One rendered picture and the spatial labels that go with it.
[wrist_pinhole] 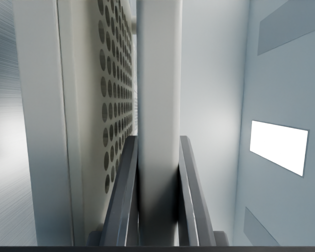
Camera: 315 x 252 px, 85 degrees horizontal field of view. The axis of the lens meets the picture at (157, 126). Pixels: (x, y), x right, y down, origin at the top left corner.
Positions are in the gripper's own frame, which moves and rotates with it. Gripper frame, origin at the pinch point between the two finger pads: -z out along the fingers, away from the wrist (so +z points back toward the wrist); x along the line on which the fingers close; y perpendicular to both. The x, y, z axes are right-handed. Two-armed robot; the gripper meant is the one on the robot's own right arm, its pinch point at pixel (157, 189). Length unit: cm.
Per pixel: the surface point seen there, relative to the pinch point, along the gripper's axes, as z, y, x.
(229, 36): -372, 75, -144
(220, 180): -211, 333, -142
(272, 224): -102, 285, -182
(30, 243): -3.2, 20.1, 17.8
